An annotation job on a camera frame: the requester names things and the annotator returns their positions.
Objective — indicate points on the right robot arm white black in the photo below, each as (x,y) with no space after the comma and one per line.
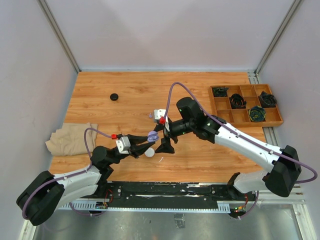
(280,168)

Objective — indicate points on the wooden compartment tray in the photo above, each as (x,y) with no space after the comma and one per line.
(221,106)

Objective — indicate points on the purple charging case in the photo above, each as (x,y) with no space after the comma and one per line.
(152,136)

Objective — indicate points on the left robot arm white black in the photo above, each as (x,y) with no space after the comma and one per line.
(48,192)

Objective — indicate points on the white earbud charging case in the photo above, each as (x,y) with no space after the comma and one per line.
(150,152)

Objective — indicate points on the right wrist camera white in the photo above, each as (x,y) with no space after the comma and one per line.
(157,114)

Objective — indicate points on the rolled dark tie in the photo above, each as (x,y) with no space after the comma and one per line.
(220,92)
(267,100)

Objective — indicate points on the rolled dark tie right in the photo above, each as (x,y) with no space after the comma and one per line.
(267,100)

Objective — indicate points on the black earbud charging case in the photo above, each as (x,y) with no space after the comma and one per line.
(114,97)

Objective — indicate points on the beige folded cloth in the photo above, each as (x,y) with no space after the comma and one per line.
(69,140)

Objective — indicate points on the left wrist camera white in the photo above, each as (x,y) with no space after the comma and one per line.
(123,145)

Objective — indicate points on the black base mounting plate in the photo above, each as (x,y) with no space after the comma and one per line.
(165,193)

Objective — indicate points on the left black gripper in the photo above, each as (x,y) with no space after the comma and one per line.
(136,150)

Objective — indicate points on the rolled dark tie top left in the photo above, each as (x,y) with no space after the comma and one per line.
(220,92)

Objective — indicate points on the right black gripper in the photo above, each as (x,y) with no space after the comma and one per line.
(165,146)

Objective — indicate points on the rolled blue yellow tie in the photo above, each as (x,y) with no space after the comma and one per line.
(257,114)

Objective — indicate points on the white slotted cable duct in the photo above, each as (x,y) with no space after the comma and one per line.
(98,206)

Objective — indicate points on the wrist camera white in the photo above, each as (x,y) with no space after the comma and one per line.
(123,145)
(157,114)

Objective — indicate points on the rolled black tie centre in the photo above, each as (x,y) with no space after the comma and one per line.
(237,101)

